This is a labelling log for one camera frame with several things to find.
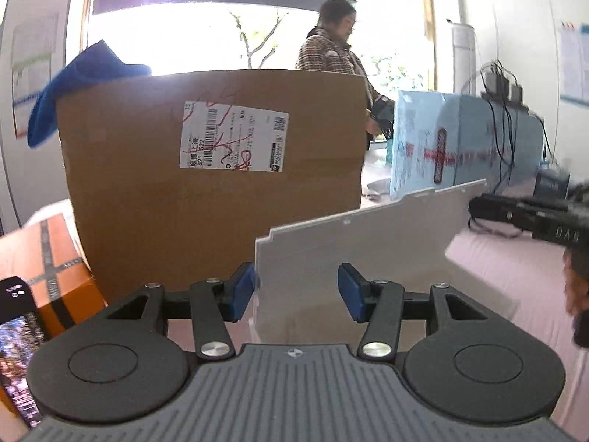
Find power strip with adapters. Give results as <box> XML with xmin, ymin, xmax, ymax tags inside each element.
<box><xmin>481</xmin><ymin>66</ymin><xmax>525</xmax><ymax>108</ymax></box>

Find person's handheld black gripper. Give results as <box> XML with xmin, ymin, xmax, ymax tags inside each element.
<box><xmin>370</xmin><ymin>95</ymin><xmax>395</xmax><ymax>141</ymax></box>

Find black cable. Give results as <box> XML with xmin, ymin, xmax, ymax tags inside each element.
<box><xmin>459</xmin><ymin>59</ymin><xmax>560</xmax><ymax>195</ymax></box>

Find blue cloth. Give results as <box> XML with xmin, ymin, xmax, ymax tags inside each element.
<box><xmin>27</xmin><ymin>40</ymin><xmax>152</xmax><ymax>149</ymax></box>

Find black smartphone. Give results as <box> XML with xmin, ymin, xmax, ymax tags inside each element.
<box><xmin>0</xmin><ymin>276</ymin><xmax>45</xmax><ymax>428</ymax></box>

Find crumpled white paper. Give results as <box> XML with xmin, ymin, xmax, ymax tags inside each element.
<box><xmin>363</xmin><ymin>179</ymin><xmax>390</xmax><ymax>201</ymax></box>

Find light blue printed box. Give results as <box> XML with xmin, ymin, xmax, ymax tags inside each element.
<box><xmin>387</xmin><ymin>91</ymin><xmax>544</xmax><ymax>197</ymax></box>

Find person in plaid jacket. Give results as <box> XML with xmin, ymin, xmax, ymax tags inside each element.
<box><xmin>296</xmin><ymin>0</ymin><xmax>393</xmax><ymax>149</ymax></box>

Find orange box black ribbon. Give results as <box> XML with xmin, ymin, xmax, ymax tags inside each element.
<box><xmin>1</xmin><ymin>214</ymin><xmax>105</xmax><ymax>421</ymax></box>

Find large brown cardboard box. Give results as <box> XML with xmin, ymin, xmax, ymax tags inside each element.
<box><xmin>57</xmin><ymin>70</ymin><xmax>366</xmax><ymax>302</ymax></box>

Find white corrugated plastic bin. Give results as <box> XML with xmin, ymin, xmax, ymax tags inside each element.
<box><xmin>250</xmin><ymin>182</ymin><xmax>485</xmax><ymax>344</ymax></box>

